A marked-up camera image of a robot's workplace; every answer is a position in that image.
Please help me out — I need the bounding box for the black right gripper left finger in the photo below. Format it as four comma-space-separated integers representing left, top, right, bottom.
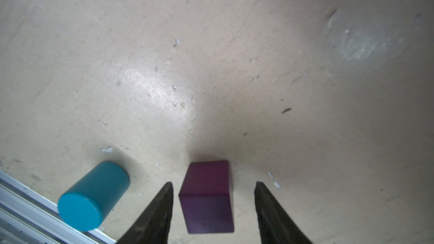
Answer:
117, 182, 174, 244

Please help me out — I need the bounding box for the blue round disc block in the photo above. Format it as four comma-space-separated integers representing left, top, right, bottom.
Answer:
58, 162, 130, 232

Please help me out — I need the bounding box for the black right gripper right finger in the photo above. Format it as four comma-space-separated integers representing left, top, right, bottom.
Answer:
254, 181, 312, 244

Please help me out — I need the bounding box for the purple cube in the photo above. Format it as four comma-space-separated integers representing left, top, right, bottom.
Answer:
179, 160, 235, 235

